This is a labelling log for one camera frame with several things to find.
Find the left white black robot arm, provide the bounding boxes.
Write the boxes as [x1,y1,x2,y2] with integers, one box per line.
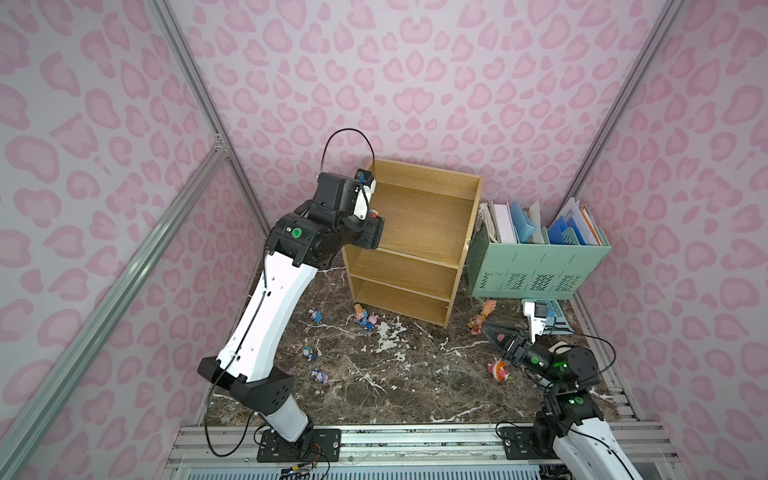
[197,169,385,443]

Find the pink ice cream cone toy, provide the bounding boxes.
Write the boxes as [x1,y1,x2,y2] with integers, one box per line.
[468,299,497,336]

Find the wooden three-tier shelf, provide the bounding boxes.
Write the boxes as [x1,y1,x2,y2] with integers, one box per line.
[342,159,483,327]

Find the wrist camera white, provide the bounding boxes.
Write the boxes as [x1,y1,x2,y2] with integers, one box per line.
[354,169,376,220]
[522,299,549,342]

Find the blue pink pig figure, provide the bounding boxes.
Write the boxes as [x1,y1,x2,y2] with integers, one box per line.
[354,303,379,331]

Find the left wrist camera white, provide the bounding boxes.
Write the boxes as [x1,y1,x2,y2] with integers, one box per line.
[354,169,376,220]

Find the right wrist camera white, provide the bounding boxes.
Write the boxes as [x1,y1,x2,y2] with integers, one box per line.
[522,299,549,342]

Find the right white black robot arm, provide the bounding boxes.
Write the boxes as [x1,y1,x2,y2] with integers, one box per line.
[482,322,641,479]

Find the mint green calculator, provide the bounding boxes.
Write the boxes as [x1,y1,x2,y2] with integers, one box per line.
[531,299,574,335]

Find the small teal figure toy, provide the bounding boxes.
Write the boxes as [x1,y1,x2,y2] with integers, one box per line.
[302,345,318,362]

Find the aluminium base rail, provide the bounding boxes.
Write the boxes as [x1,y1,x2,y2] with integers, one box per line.
[161,419,685,480]

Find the small purple figure toy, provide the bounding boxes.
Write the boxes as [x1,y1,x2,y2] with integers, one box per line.
[311,369,329,385]

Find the small blue figure toy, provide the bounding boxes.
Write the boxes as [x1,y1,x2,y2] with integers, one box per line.
[308,308,323,325]

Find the pink red toy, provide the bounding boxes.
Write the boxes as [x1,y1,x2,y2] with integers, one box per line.
[487,360,512,383]

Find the papers and folders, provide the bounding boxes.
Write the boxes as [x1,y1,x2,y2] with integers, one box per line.
[474,197,610,247]

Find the mint green file organizer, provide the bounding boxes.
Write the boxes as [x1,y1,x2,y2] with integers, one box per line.
[466,227,611,300]

